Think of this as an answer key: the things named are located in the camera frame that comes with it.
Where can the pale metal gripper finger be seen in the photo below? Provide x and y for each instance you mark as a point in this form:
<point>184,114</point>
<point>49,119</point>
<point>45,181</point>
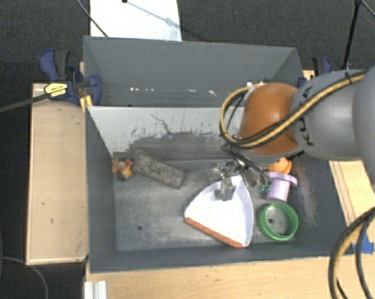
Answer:
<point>231,189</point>
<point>222,189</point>

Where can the white dustpan with orange edge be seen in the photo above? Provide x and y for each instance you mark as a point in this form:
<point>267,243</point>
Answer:
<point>220,218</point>

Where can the orange toy fruit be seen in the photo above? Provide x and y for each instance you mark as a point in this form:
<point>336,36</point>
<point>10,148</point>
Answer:
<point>281,166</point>

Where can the lilac plastic cup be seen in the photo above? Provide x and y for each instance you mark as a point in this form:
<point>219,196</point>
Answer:
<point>279,189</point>

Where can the grey speckled flat block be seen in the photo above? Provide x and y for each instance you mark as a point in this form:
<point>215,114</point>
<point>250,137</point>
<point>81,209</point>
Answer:
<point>159,170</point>

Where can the grey metal bin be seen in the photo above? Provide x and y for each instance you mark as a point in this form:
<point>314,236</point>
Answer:
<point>162,216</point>

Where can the orange and yellow toy animal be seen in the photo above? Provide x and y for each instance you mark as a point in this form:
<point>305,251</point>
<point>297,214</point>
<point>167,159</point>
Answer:
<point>122,168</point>

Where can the pale wood board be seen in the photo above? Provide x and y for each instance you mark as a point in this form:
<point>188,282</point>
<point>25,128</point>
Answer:
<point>58,179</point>

